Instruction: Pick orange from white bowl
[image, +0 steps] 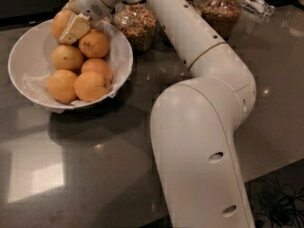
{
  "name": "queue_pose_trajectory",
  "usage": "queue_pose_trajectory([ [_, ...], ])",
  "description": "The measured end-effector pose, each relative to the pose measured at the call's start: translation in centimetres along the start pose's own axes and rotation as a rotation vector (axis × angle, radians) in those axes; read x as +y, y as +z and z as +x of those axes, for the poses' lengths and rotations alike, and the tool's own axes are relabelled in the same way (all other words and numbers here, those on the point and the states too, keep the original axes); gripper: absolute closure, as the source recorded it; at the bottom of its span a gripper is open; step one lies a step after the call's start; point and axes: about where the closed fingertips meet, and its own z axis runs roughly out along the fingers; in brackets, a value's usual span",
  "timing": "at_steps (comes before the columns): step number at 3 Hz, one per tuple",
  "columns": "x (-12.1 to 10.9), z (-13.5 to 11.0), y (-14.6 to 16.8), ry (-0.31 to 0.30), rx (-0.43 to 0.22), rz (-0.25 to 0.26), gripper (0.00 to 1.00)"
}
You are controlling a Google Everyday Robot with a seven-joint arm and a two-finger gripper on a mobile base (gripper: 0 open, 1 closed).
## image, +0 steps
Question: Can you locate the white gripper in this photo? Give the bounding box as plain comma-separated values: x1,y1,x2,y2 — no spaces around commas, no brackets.
59,0,126,45

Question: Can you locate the orange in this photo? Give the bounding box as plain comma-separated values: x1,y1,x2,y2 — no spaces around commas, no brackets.
51,9,75,43
74,71,111,103
51,45,84,72
47,69,78,104
81,58,113,82
78,29,110,58

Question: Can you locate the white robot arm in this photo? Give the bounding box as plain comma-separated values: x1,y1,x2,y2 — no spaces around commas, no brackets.
71,0,257,228

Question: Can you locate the white bowl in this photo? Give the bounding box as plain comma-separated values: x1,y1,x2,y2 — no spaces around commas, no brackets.
8,15,134,111

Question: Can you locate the white paper liner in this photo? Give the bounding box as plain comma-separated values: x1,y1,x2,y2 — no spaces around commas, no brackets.
22,16,130,114

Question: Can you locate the glass jar of mixed grains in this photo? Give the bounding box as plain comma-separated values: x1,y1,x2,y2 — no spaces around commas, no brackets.
113,0,157,53

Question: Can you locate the glass jar of brown grains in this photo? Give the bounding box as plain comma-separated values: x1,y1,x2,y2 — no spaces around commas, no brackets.
199,0,241,40

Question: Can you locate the clear plastic bag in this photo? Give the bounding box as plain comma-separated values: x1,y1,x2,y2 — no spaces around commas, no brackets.
237,0,275,18

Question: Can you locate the black cable bundle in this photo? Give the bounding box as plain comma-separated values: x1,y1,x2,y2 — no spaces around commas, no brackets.
250,175,304,228

